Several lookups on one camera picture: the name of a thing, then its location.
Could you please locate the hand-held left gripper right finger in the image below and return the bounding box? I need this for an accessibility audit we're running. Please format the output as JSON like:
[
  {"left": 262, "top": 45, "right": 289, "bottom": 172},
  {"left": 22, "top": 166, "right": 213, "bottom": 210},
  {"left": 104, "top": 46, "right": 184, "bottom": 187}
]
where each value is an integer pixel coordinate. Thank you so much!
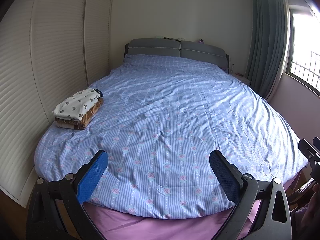
[{"left": 209, "top": 149, "right": 293, "bottom": 240}]

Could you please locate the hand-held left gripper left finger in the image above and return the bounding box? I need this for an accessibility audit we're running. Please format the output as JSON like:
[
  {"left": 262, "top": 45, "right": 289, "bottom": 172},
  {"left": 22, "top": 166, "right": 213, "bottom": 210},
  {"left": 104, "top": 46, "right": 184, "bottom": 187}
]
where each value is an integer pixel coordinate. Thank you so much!
[{"left": 26, "top": 149, "right": 109, "bottom": 240}]

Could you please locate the cream bear-print polo shirt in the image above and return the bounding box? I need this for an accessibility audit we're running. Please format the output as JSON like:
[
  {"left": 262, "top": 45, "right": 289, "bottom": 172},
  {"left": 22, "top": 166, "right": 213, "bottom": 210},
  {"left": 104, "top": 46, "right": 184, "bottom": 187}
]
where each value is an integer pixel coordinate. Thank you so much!
[{"left": 52, "top": 88, "right": 103, "bottom": 120}]

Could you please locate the brown wicker chair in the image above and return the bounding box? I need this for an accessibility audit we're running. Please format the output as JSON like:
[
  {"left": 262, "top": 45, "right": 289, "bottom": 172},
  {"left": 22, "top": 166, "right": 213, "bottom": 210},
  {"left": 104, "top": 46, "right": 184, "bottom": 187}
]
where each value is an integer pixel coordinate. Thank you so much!
[{"left": 286, "top": 177, "right": 316, "bottom": 202}]

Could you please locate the purple cloth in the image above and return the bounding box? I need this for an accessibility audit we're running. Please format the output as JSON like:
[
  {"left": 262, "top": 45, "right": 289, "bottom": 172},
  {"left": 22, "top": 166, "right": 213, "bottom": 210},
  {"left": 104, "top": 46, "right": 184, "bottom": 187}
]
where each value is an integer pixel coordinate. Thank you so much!
[{"left": 294, "top": 192, "right": 320, "bottom": 240}]

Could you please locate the brown striped folded garment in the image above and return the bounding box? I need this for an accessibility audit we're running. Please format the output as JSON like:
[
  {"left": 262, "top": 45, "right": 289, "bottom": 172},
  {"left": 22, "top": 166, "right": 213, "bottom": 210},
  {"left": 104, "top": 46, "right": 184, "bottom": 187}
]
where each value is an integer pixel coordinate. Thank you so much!
[{"left": 55, "top": 97, "right": 104, "bottom": 130}]

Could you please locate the purple bed sheet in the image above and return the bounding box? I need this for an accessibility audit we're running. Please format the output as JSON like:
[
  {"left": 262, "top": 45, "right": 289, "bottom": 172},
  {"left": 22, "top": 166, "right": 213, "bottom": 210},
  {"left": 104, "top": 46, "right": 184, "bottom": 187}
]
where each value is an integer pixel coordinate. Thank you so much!
[{"left": 82, "top": 177, "right": 300, "bottom": 240}]

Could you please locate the window with railing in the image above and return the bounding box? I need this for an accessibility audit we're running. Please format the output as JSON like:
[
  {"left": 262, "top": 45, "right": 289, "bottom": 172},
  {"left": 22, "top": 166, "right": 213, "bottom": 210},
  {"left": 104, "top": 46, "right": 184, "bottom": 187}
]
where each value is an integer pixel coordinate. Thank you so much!
[{"left": 282, "top": 5, "right": 320, "bottom": 90}]

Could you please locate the blue striped floral blanket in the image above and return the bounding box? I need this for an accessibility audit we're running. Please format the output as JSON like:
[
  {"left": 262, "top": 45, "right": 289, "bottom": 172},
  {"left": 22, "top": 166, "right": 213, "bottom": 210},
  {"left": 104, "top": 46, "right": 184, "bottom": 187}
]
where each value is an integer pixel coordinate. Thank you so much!
[{"left": 34, "top": 54, "right": 309, "bottom": 218}]

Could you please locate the white nightstand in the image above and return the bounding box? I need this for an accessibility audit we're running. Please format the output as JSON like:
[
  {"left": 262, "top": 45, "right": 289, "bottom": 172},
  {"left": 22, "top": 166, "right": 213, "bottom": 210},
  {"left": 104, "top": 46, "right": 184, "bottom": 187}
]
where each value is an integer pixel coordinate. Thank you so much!
[{"left": 229, "top": 72, "right": 251, "bottom": 85}]

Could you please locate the grey-green curtain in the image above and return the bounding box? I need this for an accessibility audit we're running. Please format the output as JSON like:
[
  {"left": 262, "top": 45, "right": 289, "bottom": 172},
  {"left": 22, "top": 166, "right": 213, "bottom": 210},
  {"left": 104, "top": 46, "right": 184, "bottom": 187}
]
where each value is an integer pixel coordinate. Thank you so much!
[{"left": 246, "top": 0, "right": 290, "bottom": 100}]

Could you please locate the cream louvered wardrobe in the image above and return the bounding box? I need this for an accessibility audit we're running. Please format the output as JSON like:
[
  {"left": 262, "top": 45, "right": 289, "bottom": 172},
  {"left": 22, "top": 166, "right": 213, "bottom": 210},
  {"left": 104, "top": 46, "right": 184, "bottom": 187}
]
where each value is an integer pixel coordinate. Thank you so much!
[{"left": 0, "top": 0, "right": 115, "bottom": 208}]

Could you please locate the grey padded headboard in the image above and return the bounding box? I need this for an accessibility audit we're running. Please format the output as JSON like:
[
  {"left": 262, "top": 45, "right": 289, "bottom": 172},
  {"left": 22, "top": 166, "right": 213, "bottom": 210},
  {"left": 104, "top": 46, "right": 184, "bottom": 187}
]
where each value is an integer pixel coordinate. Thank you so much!
[{"left": 124, "top": 38, "right": 230, "bottom": 74}]

